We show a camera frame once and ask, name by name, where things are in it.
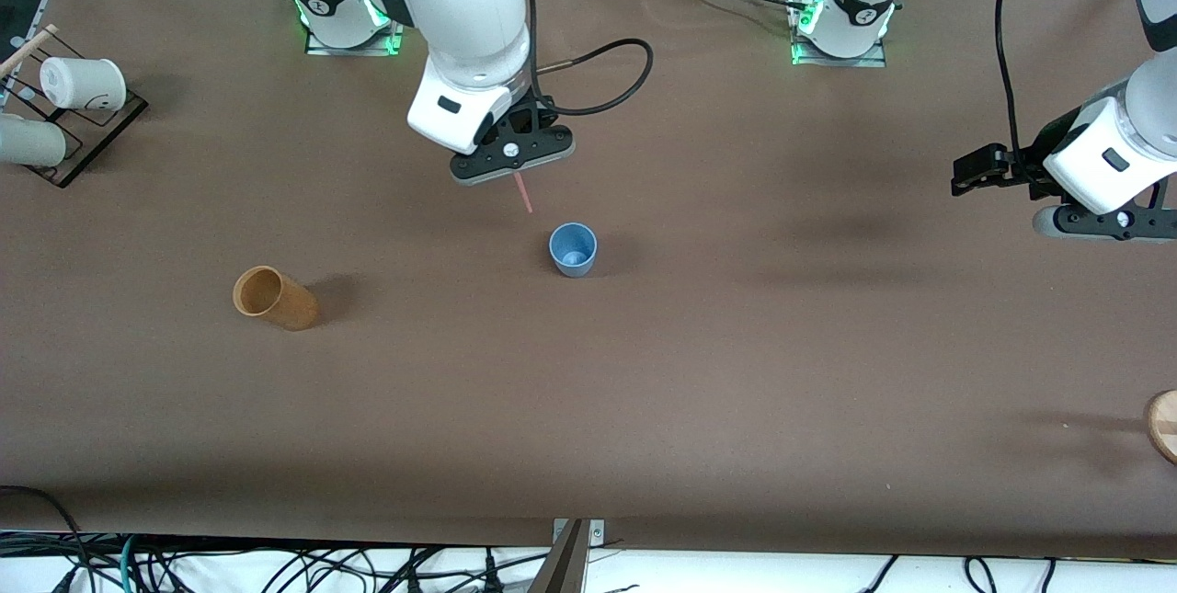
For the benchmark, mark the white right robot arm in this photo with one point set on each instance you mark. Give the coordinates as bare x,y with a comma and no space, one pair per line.
460,23

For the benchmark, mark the white cup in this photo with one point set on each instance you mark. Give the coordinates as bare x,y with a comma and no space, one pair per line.
83,83

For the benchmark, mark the pink chopstick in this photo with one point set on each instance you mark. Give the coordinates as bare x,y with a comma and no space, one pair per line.
524,193

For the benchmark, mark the blue cup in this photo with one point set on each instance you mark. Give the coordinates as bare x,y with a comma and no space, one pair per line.
575,267

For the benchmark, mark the metal table bracket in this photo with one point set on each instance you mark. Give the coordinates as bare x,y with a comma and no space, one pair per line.
598,533

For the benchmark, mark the black cup rack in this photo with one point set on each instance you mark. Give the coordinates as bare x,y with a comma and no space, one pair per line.
140,106

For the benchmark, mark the dark stand post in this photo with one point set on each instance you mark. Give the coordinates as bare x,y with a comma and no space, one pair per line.
565,570

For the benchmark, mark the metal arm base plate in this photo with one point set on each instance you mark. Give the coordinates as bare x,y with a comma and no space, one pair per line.
397,39
864,62

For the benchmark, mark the pale grey cup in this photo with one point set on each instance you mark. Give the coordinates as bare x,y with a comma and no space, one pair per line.
32,142

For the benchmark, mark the round wooden disc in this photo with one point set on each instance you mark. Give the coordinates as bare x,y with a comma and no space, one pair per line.
1166,427

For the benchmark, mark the brown cup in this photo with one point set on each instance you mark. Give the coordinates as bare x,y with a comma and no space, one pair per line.
292,308

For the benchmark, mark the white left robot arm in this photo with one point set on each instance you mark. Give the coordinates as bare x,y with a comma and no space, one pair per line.
1149,115

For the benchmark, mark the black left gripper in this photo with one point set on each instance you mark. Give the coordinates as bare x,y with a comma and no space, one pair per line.
1032,157

